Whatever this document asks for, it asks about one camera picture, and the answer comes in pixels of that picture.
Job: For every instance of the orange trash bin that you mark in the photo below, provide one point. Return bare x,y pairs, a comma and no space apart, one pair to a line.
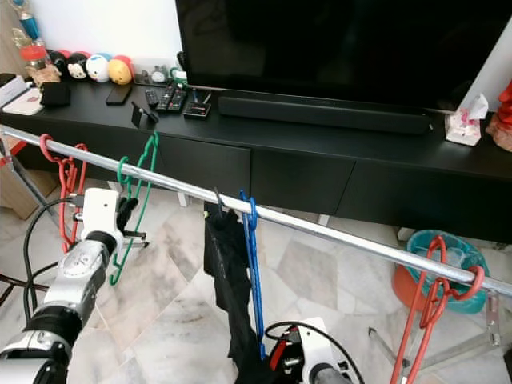
406,288

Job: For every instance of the flat white pink box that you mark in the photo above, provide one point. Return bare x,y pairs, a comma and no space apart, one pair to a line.
26,102

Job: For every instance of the black round plush toy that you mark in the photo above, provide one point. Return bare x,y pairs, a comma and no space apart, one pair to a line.
58,62

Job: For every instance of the pink white tissue box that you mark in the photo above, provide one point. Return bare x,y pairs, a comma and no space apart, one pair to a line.
464,128

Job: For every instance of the blue plastic hanger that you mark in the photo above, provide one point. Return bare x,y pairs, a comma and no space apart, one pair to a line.
256,280

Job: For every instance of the green plastic hanger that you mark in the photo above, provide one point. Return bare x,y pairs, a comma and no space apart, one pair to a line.
124,172

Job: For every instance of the blue gold trophy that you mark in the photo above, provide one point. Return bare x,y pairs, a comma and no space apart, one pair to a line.
29,22

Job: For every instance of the yellow round plush toy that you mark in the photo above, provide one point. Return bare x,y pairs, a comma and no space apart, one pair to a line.
121,71

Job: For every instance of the black soundbar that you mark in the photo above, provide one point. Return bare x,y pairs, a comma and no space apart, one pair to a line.
320,114

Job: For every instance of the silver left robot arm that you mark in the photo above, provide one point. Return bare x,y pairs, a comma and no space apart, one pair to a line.
84,280

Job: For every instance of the grey totoro figurine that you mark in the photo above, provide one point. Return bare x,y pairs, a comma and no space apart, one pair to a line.
157,74

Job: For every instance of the red lid glass jar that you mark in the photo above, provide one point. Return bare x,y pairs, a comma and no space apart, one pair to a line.
35,62

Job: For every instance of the green white cup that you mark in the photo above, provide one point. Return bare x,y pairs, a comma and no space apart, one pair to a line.
178,74

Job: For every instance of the black smartphone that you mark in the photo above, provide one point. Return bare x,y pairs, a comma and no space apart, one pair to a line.
118,94

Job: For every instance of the silver metal clothes rack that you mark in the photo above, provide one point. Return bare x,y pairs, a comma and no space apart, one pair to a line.
352,240

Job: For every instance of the black wallet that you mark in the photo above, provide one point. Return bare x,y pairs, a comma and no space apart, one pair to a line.
56,94

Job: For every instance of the black hanger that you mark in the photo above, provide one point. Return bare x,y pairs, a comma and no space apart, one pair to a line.
221,202

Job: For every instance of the black shirt LED lettering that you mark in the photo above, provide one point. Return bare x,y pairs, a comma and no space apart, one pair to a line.
232,296

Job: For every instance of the light wooden cabinet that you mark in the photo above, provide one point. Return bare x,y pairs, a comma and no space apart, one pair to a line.
8,36

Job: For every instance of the black folding stand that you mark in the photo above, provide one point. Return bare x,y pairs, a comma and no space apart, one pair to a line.
146,114

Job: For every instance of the white round plush toy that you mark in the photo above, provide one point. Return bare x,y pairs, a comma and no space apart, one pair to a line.
98,68

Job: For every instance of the black television console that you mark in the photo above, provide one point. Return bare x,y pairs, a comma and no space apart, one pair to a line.
304,172

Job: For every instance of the red laughing buddha statue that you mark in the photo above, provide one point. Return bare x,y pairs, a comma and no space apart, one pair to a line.
502,120

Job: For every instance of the black white-faced plush toy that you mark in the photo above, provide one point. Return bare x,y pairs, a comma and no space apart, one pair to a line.
77,67

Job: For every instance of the white box black lid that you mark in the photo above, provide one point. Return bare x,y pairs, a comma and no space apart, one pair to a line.
12,90

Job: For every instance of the black flat screen television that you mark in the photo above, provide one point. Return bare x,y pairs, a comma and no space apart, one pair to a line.
336,48

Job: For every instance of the small black box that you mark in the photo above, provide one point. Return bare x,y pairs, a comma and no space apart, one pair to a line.
198,106

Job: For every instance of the black remote control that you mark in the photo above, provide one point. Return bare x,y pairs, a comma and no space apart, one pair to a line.
165,100
179,100

